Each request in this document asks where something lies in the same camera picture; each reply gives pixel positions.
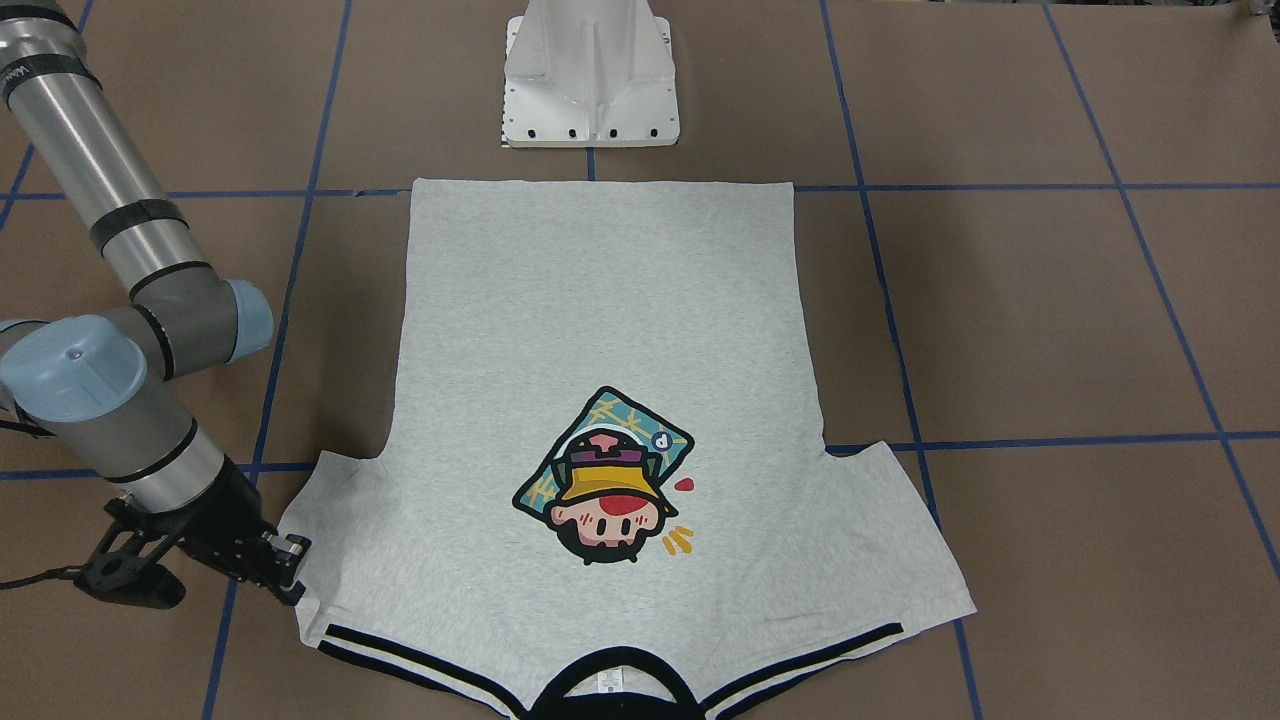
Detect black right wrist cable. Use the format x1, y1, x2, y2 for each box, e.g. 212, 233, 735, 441
0, 566, 83, 591

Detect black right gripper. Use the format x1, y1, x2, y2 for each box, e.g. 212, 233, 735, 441
177, 457, 312, 607

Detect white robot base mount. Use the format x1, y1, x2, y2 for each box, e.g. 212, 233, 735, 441
500, 1, 681, 149

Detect grey cartoon print t-shirt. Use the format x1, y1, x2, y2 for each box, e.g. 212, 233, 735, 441
282, 179, 975, 719

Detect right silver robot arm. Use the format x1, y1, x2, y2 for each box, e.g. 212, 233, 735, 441
3, 1, 311, 609

